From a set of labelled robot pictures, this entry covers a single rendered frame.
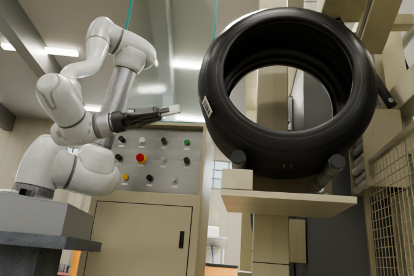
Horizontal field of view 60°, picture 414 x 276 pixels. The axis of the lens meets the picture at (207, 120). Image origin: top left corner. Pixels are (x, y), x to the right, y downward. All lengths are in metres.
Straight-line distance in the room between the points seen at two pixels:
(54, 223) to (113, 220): 0.54
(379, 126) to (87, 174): 1.16
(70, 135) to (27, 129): 8.86
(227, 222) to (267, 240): 7.49
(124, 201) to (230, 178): 0.89
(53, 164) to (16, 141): 8.59
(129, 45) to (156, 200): 0.74
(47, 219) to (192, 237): 0.68
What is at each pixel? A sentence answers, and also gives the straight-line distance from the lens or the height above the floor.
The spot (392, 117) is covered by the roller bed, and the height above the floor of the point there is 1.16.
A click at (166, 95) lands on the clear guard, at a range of 1.97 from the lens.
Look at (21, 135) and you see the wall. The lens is 10.12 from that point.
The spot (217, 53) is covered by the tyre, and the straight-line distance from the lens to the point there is 1.18.
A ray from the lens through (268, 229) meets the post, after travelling 1.38.
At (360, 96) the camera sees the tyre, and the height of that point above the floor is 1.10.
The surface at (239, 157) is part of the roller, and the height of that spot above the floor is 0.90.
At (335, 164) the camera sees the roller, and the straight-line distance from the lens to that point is 1.07.
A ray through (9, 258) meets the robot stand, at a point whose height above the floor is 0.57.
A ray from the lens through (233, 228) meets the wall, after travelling 8.87.
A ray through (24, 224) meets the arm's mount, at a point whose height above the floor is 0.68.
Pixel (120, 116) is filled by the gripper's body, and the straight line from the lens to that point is 1.24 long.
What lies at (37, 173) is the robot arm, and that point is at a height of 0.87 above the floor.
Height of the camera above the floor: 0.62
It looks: 21 degrees up
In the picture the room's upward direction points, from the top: 5 degrees clockwise
